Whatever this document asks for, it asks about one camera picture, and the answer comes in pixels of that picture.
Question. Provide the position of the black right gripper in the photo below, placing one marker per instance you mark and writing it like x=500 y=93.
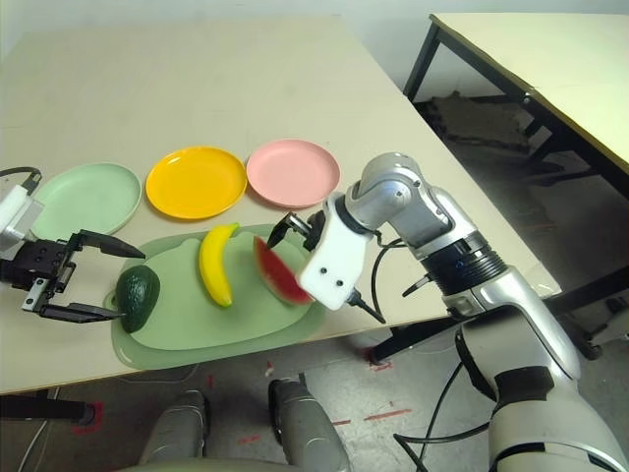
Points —
x=309 y=233

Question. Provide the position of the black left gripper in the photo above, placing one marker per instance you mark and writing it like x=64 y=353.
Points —
x=39 y=260

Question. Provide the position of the dark green avocado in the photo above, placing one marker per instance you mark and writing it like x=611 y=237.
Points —
x=137 y=295

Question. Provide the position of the red watermelon slice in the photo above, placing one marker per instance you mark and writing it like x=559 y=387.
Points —
x=275 y=275

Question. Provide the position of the yellow banana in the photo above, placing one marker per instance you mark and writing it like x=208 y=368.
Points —
x=213 y=270

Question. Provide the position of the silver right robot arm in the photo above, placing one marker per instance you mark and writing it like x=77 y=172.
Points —
x=516 y=305

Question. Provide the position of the pink plate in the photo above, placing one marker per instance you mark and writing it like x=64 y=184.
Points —
x=292 y=172

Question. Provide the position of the light green plate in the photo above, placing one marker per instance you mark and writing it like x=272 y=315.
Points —
x=93 y=196

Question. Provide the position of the yellow plate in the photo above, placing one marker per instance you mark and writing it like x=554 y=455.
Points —
x=196 y=182

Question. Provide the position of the black table foot bar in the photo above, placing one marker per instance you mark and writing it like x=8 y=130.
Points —
x=44 y=405
x=417 y=336

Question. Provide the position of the translucent green mat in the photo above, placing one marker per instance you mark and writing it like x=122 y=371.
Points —
x=221 y=355

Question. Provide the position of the grey left robot leg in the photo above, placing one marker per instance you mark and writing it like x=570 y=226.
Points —
x=177 y=428

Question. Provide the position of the grey robot leg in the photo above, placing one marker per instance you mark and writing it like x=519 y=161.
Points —
x=304 y=428
x=177 y=428

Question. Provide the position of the grey right robot leg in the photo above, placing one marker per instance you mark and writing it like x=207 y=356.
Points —
x=304 y=428

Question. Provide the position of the pale green robot torso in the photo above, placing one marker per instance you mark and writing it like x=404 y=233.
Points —
x=206 y=466

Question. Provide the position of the clear plastic film piece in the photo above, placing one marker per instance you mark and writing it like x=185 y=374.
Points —
x=548 y=285

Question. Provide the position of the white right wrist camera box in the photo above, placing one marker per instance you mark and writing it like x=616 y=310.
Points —
x=334 y=255

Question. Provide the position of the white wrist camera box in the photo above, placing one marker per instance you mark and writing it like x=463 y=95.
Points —
x=334 y=255
x=15 y=216

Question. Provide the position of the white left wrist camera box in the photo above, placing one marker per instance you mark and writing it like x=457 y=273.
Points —
x=15 y=216

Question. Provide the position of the beige table with black frame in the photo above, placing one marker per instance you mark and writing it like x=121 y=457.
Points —
x=540 y=49

